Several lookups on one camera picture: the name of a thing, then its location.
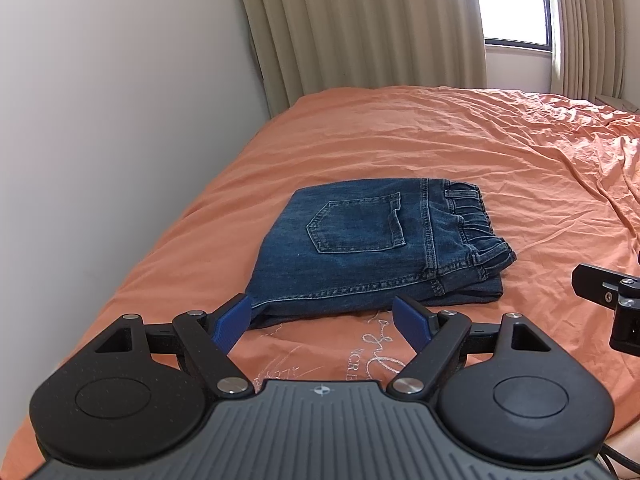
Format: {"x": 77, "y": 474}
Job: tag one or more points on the narrow beige curtain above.
{"x": 590, "y": 25}

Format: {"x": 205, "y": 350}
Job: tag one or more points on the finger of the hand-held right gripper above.
{"x": 629, "y": 325}
{"x": 592, "y": 282}

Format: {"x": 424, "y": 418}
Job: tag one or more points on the orange bed blanket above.
{"x": 500, "y": 160}

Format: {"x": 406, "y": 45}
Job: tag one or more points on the white bedside furniture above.
{"x": 617, "y": 101}

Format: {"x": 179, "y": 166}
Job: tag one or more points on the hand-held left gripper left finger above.
{"x": 231, "y": 325}

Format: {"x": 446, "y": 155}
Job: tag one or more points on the blue denim pants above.
{"x": 360, "y": 260}

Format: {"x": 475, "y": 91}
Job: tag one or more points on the window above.
{"x": 512, "y": 0}

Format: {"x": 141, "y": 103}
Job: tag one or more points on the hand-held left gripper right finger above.
{"x": 411, "y": 322}

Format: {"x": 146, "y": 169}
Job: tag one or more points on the wide beige curtain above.
{"x": 360, "y": 25}

